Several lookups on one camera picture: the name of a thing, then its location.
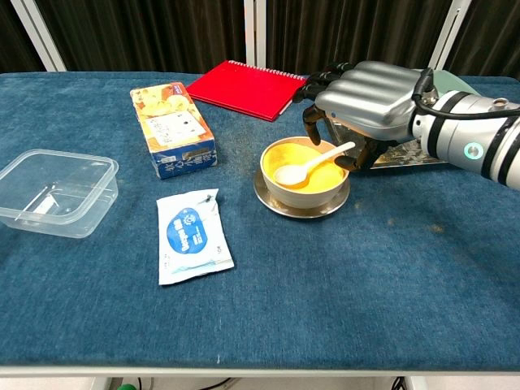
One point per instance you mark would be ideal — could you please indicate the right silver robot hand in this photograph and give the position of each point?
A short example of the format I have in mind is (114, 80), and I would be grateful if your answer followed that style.
(365, 97)

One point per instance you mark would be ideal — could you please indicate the white plastic spoon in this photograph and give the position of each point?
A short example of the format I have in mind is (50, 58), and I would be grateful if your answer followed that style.
(290, 174)

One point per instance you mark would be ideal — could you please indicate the rectangular metal tray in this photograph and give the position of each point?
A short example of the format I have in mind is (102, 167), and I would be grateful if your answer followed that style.
(406, 156)

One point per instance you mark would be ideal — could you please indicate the pale green dustpan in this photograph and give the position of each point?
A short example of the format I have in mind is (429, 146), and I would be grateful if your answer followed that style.
(451, 81)

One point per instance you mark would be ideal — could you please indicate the bowl with yellow contents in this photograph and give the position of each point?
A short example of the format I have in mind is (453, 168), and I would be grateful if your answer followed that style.
(300, 195)

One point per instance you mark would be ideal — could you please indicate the red spiral notebook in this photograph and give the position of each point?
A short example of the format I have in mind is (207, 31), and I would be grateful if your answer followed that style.
(243, 87)

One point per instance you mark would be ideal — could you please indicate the round metal saucer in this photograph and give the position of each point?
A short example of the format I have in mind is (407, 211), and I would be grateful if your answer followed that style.
(300, 212)

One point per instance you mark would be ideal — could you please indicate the blue table cloth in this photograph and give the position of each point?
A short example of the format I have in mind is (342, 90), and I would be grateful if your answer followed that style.
(325, 284)

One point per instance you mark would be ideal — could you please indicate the orange and blue snack box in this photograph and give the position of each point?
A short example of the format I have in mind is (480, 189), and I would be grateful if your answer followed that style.
(174, 126)

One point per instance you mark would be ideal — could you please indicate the black pleated curtain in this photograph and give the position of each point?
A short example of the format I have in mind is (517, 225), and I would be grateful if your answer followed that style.
(154, 32)

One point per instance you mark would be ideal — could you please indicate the white blue wet wipes packet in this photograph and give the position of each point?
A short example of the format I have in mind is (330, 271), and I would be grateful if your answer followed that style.
(191, 235)

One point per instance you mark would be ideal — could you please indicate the clear plastic container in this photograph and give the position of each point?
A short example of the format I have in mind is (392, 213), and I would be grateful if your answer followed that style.
(57, 191)

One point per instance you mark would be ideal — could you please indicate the white metal frame post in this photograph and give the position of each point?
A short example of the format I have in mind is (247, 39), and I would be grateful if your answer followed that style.
(38, 36)
(255, 36)
(449, 36)

